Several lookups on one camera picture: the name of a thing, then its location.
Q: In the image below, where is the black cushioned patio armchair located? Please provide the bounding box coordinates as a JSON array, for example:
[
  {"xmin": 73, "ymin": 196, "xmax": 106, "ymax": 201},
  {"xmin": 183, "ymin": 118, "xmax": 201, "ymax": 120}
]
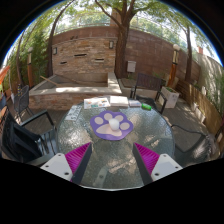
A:
[{"xmin": 0, "ymin": 109, "xmax": 59, "ymax": 164}]

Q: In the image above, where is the grey utility wall box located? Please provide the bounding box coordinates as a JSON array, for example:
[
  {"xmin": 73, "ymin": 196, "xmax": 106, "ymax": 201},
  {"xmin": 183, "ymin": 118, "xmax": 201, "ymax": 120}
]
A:
[{"xmin": 126, "ymin": 60, "xmax": 137, "ymax": 74}]

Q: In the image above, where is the dark slatted patio chair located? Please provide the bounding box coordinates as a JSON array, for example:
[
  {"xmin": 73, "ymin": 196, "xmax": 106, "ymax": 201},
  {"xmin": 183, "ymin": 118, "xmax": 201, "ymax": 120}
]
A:
[{"xmin": 129, "ymin": 72, "xmax": 168, "ymax": 115}]

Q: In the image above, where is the small white flat box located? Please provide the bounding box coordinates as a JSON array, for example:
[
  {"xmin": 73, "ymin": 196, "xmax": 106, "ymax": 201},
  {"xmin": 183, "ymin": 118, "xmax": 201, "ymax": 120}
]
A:
[{"xmin": 128, "ymin": 99, "xmax": 142, "ymax": 108}]

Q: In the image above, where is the stone raised basin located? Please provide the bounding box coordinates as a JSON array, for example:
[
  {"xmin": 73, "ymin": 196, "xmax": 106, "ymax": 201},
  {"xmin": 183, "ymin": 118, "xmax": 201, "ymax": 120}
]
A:
[{"xmin": 28, "ymin": 72, "xmax": 123, "ymax": 111}]

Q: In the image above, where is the orange patio umbrella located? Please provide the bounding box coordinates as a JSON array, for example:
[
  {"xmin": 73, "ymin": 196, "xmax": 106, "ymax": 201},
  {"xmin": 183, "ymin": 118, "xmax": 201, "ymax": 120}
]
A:
[{"xmin": 0, "ymin": 64, "xmax": 11, "ymax": 84}]

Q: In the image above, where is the large white flat box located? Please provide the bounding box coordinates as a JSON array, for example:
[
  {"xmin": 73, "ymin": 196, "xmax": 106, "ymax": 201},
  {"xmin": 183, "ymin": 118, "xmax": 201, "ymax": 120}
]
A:
[{"xmin": 109, "ymin": 95, "xmax": 130, "ymax": 108}]

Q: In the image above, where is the purple paw-shaped mouse pad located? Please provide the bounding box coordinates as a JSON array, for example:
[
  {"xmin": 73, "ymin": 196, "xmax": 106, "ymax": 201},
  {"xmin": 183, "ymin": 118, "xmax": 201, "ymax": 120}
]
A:
[{"xmin": 89, "ymin": 111, "xmax": 134, "ymax": 141}]

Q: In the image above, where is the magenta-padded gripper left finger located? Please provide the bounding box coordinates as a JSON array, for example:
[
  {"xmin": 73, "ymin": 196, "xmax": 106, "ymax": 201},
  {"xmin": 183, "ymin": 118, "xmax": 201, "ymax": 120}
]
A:
[{"xmin": 40, "ymin": 142, "xmax": 94, "ymax": 186}]

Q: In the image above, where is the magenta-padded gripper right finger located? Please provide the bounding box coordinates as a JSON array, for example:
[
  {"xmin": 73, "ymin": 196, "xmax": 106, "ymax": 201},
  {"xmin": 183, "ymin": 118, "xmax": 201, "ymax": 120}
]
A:
[{"xmin": 131, "ymin": 142, "xmax": 184, "ymax": 186}]

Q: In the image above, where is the white tray with colourful items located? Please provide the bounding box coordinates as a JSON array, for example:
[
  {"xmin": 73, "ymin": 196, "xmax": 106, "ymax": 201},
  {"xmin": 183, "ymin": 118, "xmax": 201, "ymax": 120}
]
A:
[{"xmin": 83, "ymin": 96, "xmax": 111, "ymax": 110}]

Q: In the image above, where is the thick tree trunk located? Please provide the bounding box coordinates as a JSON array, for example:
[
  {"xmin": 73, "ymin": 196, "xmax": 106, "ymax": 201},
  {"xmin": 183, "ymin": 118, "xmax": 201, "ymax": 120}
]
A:
[{"xmin": 114, "ymin": 0, "xmax": 133, "ymax": 79}]

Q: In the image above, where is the white planter box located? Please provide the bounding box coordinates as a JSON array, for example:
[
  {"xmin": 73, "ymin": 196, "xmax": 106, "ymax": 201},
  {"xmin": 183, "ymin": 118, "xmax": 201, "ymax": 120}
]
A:
[{"xmin": 160, "ymin": 85, "xmax": 180, "ymax": 109}]

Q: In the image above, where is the white computer mouse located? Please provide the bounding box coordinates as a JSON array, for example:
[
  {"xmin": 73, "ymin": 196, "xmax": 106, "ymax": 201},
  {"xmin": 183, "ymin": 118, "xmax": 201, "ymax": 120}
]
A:
[{"xmin": 108, "ymin": 118, "xmax": 121, "ymax": 132}]

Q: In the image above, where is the black mesh patio chair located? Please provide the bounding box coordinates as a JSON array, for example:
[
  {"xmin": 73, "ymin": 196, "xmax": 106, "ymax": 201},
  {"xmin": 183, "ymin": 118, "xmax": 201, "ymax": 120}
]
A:
[{"xmin": 13, "ymin": 84, "xmax": 34, "ymax": 116}]

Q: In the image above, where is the slender leaning tree trunk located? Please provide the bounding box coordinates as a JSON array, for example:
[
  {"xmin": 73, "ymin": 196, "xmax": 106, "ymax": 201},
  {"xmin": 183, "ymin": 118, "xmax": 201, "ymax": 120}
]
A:
[{"xmin": 46, "ymin": 0, "xmax": 76, "ymax": 78}]

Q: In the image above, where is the black metal-frame patio chair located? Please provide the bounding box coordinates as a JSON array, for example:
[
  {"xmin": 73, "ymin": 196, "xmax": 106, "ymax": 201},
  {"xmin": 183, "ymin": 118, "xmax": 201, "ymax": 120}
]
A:
[{"xmin": 169, "ymin": 123, "xmax": 218, "ymax": 159}]

